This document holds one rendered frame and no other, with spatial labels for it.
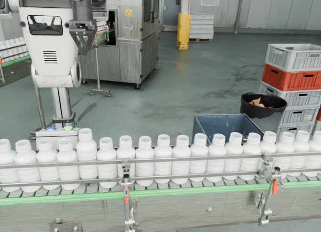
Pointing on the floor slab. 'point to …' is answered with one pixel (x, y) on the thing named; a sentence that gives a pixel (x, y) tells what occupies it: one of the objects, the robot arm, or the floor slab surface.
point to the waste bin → (268, 112)
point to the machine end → (127, 39)
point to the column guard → (183, 31)
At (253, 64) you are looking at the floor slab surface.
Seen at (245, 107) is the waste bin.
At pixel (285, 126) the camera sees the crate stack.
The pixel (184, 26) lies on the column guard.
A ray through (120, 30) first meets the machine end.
